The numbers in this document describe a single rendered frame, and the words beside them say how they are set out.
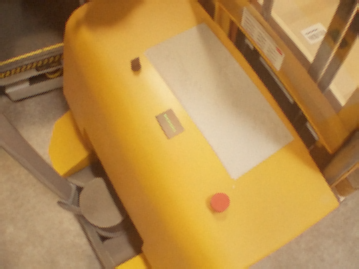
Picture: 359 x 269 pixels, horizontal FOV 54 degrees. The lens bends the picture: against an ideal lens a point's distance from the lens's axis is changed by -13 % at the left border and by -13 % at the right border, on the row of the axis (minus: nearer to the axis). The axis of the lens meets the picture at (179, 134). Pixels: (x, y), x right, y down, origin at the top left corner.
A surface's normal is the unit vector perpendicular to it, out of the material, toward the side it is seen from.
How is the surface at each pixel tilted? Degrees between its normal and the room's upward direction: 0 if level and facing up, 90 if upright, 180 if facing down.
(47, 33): 0
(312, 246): 0
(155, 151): 14
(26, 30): 0
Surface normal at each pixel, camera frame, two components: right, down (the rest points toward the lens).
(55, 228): -0.01, -0.37
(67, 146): -0.33, -0.18
